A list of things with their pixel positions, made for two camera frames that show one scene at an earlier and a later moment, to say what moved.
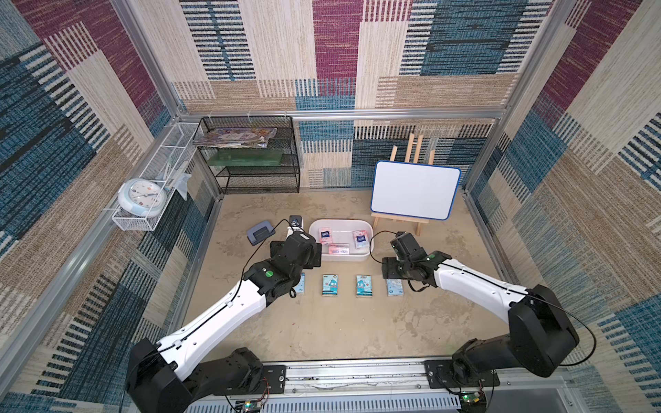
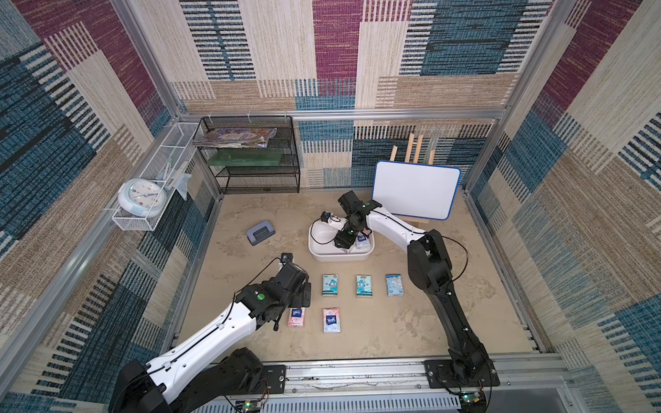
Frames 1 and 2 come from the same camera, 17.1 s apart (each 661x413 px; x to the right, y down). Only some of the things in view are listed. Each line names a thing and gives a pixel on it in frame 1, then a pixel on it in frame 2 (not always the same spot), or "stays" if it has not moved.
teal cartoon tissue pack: (363, 286) stays
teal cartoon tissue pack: (330, 285) stays
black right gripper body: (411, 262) to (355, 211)
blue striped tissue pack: (395, 287) stays
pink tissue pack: (324, 236) to (296, 317)
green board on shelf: (238, 157) stays
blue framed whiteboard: (414, 189) stays
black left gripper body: (313, 258) to (297, 300)
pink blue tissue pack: (361, 239) stays
